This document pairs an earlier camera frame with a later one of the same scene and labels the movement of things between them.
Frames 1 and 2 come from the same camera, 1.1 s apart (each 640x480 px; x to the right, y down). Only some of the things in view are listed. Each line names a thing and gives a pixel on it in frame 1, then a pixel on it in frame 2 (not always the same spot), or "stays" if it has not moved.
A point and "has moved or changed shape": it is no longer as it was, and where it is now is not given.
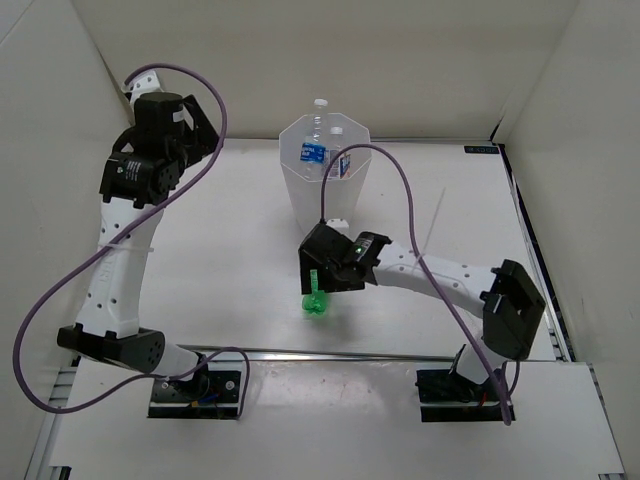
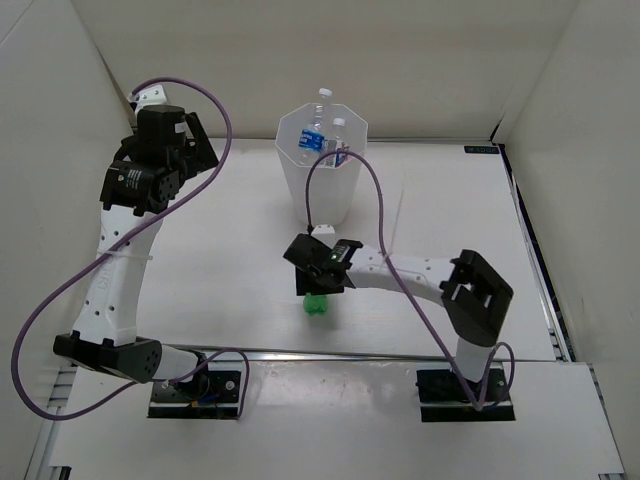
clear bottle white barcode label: x=342 y=165 has moved or changed shape
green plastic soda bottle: x=316 y=302 stays
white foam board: x=337 y=418 stays
